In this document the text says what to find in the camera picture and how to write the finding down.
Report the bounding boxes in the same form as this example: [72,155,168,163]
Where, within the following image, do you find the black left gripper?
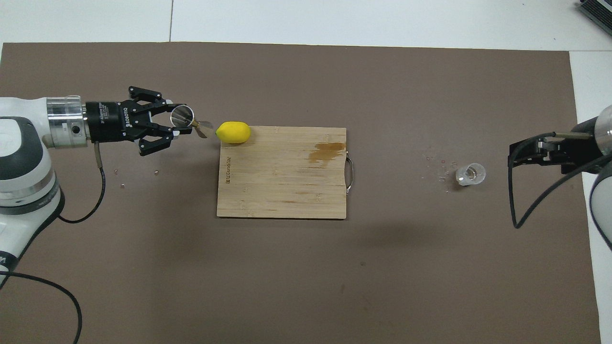
[85,86,193,157]

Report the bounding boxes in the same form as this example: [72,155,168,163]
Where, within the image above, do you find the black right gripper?
[508,120,604,175]

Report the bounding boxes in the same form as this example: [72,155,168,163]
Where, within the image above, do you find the metal double jigger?
[170,105,215,140]

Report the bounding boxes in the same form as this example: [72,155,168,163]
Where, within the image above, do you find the small clear glass cup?
[454,162,487,187]

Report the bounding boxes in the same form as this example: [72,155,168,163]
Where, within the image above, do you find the yellow lemon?
[216,121,251,144]

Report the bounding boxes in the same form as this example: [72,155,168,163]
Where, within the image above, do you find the wooden cutting board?
[217,127,354,220]

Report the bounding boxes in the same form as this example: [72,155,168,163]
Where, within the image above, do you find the grey ribbed metal box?
[578,0,612,34]

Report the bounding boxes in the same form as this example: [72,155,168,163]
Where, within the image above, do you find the brown table mat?
[0,42,602,344]

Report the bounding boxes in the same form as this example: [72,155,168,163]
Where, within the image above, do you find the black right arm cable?
[508,131,612,229]

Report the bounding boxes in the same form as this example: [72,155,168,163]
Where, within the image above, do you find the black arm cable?
[0,142,107,344]
[508,131,612,229]

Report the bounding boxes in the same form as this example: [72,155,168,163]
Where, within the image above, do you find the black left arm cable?
[0,142,107,344]

